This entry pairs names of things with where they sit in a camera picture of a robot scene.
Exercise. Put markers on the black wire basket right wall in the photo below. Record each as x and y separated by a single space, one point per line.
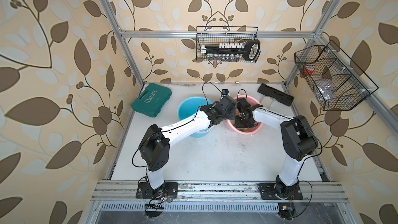
352 84

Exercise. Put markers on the black wire basket back wall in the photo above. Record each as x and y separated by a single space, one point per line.
214 35

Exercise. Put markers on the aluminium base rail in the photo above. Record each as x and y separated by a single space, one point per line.
210 196

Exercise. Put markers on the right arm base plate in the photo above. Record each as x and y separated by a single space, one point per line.
279 191

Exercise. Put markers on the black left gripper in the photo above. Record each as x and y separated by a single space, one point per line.
232 115

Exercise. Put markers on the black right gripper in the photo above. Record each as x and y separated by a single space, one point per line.
239 125

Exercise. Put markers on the beige cleaning cloth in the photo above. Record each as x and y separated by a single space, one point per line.
246 128

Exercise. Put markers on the green tool case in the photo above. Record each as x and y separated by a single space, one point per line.
151 100

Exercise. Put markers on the blue plastic bucket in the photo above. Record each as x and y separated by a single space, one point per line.
189 107

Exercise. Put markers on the pink plastic bucket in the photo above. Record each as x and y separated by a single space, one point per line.
231 123

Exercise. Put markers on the black socket set holder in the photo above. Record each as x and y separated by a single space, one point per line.
247 51

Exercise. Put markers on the clear bag with white part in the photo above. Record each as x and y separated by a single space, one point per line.
266 101

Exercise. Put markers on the clear plastic bag in basket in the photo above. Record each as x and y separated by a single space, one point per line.
325 89

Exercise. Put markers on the black plastic tray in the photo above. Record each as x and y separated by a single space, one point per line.
276 94

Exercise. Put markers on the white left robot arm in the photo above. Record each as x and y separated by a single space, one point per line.
158 141

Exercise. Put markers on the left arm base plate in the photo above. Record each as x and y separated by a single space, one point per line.
168 190

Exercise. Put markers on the black wire basket wall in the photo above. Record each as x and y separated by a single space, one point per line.
214 35
352 84

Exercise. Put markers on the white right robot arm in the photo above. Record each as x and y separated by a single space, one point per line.
299 142

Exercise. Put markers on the red tape roll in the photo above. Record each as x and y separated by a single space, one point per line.
308 70

